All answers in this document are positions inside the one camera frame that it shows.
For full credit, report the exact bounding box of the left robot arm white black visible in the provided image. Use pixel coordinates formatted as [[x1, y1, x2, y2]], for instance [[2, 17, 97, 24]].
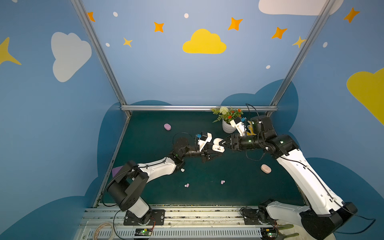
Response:
[[104, 134, 225, 224]]

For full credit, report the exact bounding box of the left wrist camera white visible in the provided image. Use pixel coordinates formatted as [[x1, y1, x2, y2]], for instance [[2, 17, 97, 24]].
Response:
[[195, 132, 212, 152]]

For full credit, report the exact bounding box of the white potted flower plant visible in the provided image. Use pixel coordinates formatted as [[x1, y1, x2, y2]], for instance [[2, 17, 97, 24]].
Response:
[[211, 107, 244, 134]]

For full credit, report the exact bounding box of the yellow work glove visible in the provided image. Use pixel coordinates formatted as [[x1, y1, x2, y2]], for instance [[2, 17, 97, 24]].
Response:
[[246, 121, 256, 136]]

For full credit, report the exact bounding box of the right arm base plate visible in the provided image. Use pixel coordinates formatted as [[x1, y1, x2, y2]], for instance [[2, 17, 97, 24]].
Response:
[[240, 208, 277, 226]]

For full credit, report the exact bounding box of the pink earbud charging case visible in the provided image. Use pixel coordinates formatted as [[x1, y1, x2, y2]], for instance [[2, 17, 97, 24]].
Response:
[[261, 164, 272, 174]]

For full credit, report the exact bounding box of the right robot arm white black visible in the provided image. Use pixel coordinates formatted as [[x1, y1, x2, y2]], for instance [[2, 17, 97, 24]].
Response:
[[214, 116, 358, 240]]

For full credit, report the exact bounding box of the purple earbud charging case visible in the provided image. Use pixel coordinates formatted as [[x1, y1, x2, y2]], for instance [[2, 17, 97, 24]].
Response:
[[164, 124, 172, 131]]

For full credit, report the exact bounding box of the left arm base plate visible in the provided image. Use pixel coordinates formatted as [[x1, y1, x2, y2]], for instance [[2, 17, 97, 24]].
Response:
[[123, 209, 166, 226]]

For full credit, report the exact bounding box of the white earbud charging case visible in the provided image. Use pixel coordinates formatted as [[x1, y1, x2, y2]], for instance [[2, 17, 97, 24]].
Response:
[[212, 138, 225, 153]]

